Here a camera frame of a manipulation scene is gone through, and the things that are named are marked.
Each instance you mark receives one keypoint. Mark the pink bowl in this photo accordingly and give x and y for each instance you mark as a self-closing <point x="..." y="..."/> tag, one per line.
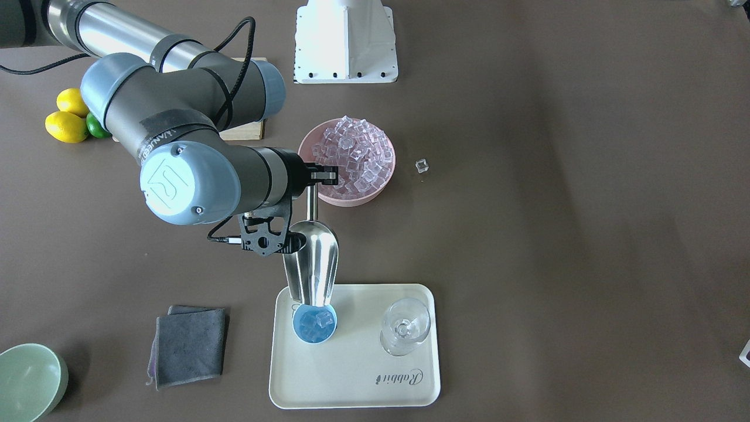
<point x="345" y="196"/>

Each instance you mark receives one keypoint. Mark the metal ice scoop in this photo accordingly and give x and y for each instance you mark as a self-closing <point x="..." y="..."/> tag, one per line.
<point x="311" y="271"/>

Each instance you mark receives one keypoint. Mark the grey folded cloth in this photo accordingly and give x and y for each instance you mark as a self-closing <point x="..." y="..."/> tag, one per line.
<point x="188" y="346"/>

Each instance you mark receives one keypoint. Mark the bamboo cutting board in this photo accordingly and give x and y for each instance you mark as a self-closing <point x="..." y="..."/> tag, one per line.
<point x="249" y="132"/>

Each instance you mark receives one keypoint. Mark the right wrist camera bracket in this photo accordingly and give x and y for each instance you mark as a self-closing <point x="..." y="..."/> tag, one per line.
<point x="264" y="231"/>

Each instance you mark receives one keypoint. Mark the green lime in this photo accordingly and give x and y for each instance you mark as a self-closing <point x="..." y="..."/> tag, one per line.
<point x="95" y="128"/>

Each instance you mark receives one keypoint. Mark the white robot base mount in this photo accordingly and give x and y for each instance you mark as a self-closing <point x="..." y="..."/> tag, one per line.
<point x="345" y="42"/>

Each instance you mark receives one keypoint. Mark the clear wine glass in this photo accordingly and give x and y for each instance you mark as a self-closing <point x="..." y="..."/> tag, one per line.
<point x="405" y="326"/>

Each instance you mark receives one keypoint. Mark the green bowl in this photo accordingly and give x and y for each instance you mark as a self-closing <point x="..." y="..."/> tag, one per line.
<point x="34" y="379"/>

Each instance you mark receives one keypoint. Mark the cream serving tray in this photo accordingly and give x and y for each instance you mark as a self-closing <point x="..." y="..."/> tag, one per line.
<point x="351" y="369"/>

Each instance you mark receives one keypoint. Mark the blue cup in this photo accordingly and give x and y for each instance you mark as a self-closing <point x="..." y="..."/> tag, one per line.
<point x="304" y="308"/>

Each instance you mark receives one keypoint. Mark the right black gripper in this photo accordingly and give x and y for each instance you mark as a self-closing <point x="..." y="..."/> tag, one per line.
<point x="297" y="174"/>

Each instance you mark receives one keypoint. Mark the stray ice cube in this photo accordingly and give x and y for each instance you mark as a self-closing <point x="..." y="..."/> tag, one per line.
<point x="422" y="166"/>

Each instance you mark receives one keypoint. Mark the pile of ice cubes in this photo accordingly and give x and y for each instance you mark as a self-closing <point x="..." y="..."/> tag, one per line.
<point x="354" y="155"/>

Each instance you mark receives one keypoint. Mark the ice cubes in cup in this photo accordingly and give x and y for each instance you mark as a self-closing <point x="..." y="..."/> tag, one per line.
<point x="315" y="327"/>

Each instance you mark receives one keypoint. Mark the whole yellow lemon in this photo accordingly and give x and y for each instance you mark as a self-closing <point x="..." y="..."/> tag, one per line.
<point x="71" y="100"/>

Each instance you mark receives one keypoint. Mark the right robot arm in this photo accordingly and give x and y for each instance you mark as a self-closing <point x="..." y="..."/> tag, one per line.
<point x="193" y="177"/>

